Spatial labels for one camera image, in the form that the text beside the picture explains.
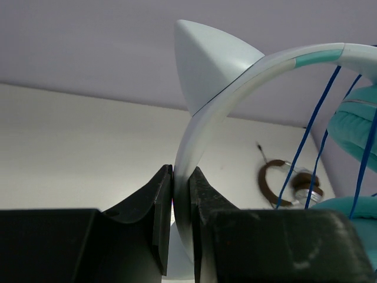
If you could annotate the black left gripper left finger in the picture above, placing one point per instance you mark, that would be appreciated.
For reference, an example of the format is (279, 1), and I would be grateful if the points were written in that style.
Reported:
(125, 243)

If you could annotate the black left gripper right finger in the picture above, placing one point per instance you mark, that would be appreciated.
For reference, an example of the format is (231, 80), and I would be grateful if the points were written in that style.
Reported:
(236, 245)

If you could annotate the teal cat-ear headphones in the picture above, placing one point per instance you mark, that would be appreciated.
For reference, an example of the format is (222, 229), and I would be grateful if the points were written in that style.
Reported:
(217, 71)

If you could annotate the brown silver headphones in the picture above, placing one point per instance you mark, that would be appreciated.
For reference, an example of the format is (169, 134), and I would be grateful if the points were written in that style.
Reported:
(288, 193)

